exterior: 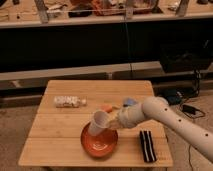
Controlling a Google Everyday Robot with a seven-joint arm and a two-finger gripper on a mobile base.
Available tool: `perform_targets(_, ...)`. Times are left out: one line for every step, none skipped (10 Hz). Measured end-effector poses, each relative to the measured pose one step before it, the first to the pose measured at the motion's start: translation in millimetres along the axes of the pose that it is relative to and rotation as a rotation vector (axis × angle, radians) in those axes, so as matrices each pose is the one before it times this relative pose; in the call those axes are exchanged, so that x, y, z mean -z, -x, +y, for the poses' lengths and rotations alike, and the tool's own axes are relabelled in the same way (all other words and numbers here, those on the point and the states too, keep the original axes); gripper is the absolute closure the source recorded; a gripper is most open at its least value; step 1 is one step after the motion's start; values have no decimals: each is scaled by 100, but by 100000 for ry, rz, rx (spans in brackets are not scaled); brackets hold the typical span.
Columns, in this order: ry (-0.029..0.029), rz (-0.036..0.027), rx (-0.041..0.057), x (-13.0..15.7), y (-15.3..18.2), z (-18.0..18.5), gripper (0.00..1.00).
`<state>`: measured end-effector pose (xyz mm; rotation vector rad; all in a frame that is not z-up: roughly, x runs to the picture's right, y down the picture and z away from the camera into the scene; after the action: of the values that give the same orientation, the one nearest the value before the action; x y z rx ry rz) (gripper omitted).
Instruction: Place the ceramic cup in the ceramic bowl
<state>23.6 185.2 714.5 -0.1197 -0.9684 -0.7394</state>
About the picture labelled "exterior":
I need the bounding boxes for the long wooden shelf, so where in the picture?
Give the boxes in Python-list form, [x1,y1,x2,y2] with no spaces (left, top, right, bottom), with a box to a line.
[0,0,213,29]

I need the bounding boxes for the black power adapter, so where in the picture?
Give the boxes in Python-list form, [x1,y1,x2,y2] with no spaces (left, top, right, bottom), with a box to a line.
[182,105,196,115]

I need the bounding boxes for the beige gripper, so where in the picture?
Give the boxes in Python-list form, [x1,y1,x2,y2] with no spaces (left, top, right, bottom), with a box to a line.
[107,103,146,130]

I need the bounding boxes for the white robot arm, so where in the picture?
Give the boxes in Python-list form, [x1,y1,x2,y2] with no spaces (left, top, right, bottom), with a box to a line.
[107,96,213,163]

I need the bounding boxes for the orange ceramic bowl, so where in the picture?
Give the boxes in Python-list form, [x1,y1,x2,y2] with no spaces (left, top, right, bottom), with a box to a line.
[81,124,118,158]

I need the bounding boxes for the white ceramic cup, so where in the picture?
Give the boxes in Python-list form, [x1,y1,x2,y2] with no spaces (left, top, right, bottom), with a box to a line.
[88,110,109,136]

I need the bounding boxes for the wooden table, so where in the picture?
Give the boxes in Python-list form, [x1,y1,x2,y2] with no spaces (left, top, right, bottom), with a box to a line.
[19,80,173,169]

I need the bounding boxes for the black box under shelf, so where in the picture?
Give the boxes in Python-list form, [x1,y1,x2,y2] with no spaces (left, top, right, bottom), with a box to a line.
[159,40,213,73]

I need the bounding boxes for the orange carrot toy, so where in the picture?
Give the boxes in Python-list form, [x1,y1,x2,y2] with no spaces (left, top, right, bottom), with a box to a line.
[101,104,118,113]

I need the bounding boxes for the blue small object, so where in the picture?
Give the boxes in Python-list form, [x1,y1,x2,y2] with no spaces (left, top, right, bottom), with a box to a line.
[123,98,137,107]

